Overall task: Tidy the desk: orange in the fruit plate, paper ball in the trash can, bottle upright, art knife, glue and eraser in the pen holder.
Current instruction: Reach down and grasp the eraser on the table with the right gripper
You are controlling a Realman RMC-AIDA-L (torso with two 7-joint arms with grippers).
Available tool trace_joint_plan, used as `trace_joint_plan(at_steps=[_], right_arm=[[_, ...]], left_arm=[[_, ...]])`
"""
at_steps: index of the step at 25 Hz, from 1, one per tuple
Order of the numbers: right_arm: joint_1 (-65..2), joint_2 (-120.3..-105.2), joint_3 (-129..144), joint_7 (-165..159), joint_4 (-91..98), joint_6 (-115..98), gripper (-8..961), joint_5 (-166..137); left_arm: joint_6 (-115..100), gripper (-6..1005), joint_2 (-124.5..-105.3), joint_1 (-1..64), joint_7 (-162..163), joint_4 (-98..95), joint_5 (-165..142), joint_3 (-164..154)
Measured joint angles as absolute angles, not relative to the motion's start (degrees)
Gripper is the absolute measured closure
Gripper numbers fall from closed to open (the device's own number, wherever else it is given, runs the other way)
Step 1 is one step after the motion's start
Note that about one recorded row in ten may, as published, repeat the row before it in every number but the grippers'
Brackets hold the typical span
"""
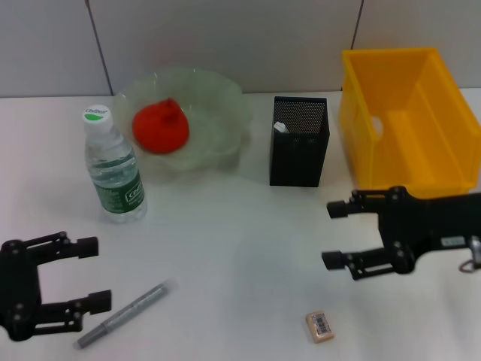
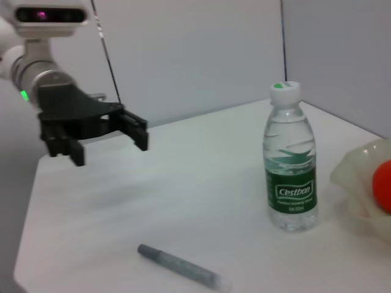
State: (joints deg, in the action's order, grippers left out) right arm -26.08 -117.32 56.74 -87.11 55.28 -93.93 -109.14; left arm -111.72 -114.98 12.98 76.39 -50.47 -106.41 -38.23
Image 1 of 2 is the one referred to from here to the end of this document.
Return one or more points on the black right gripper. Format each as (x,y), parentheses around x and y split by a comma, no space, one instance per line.
(421,225)

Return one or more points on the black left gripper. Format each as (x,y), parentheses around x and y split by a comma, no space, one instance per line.
(19,289)

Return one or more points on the grey marker pen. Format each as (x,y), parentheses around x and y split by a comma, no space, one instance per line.
(135,306)

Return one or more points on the clear green-label water bottle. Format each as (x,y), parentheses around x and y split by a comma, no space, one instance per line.
(116,180)

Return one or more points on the beige eraser with barcode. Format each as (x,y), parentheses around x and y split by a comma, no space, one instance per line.
(319,325)

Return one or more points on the mint green utility knife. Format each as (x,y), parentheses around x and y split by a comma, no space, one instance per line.
(281,128)

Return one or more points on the orange fruit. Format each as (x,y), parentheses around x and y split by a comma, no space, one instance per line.
(158,128)

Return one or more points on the black mesh pen holder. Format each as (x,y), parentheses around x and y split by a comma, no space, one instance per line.
(297,161)

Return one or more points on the translucent green fruit bowl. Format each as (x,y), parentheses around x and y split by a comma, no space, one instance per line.
(221,113)

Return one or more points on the yellow plastic bin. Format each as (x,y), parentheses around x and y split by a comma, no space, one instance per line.
(413,150)

